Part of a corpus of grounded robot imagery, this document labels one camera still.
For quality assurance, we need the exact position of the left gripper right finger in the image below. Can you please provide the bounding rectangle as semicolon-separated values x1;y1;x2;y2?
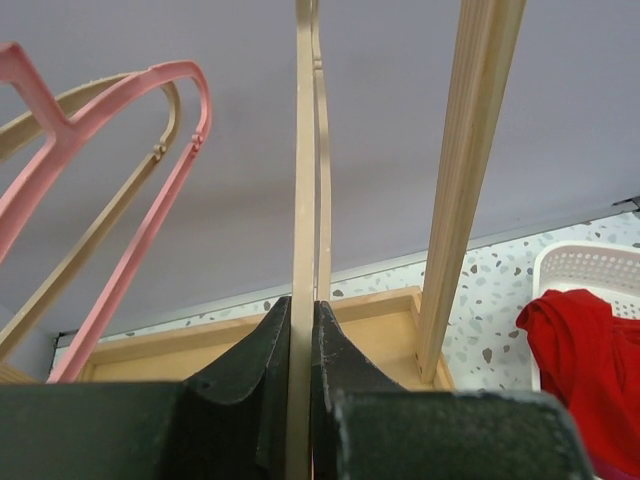
311;301;408;479

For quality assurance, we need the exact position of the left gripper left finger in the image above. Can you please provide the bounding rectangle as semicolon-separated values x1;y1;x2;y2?
169;297;291;479

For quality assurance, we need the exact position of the beige wooden hanger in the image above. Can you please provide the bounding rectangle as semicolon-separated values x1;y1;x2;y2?
285;1;332;479

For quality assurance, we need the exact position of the wooden hanger rack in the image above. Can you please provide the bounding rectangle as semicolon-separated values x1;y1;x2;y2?
0;0;529;392

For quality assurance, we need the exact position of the red t shirt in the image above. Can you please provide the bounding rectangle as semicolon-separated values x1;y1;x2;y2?
516;289;639;479

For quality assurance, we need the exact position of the beige hanger far left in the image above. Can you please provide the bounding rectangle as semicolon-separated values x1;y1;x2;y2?
0;71;182;369

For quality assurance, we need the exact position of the pink plastic hanger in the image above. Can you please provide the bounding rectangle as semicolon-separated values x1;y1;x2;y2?
0;42;214;384

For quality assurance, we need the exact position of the white perforated laundry basket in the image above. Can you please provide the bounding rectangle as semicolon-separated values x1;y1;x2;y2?
531;240;640;392

